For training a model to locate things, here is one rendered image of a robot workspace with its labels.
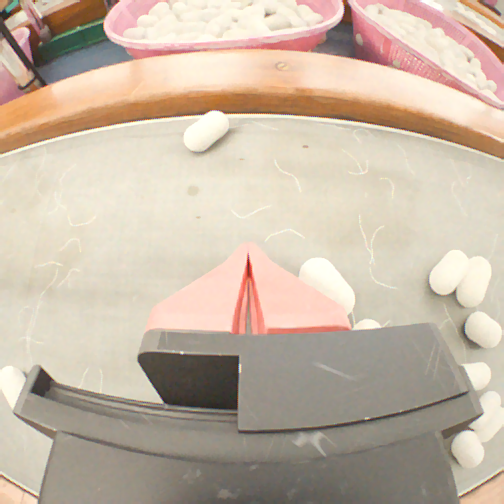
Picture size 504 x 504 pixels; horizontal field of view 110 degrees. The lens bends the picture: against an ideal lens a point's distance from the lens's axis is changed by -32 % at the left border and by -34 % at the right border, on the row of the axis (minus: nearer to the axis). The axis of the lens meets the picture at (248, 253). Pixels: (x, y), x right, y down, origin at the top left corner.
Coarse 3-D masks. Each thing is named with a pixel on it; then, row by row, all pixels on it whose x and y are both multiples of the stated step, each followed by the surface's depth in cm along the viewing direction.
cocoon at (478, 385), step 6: (468, 366) 11; (474, 366) 11; (480, 366) 11; (486, 366) 11; (468, 372) 11; (474, 372) 11; (480, 372) 11; (486, 372) 11; (474, 378) 10; (480, 378) 10; (486, 378) 10; (474, 384) 10; (480, 384) 10; (486, 384) 10
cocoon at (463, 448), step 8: (464, 432) 10; (472, 432) 10; (456, 440) 10; (464, 440) 10; (472, 440) 9; (456, 448) 10; (464, 448) 9; (472, 448) 9; (480, 448) 9; (456, 456) 10; (464, 456) 9; (472, 456) 9; (480, 456) 9; (464, 464) 9; (472, 464) 9
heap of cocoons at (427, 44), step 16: (384, 16) 22; (400, 16) 23; (400, 32) 22; (416, 32) 22; (432, 32) 23; (416, 48) 21; (432, 48) 20; (448, 48) 21; (464, 48) 22; (448, 64) 20; (464, 64) 21; (480, 64) 21; (464, 80) 19; (480, 80) 20
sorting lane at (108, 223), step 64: (128, 128) 17; (256, 128) 16; (320, 128) 16; (384, 128) 17; (0, 192) 16; (64, 192) 15; (128, 192) 15; (192, 192) 15; (256, 192) 15; (320, 192) 15; (384, 192) 15; (448, 192) 15; (0, 256) 14; (64, 256) 14; (128, 256) 14; (192, 256) 14; (320, 256) 14; (384, 256) 14; (0, 320) 13; (64, 320) 13; (128, 320) 13; (384, 320) 13; (448, 320) 13; (128, 384) 12; (0, 448) 10; (448, 448) 11
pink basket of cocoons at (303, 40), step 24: (144, 0) 21; (168, 0) 24; (312, 0) 22; (336, 0) 18; (120, 24) 20; (336, 24) 17; (144, 48) 16; (168, 48) 16; (192, 48) 16; (216, 48) 16; (240, 48) 17; (264, 48) 17; (288, 48) 18; (312, 48) 21
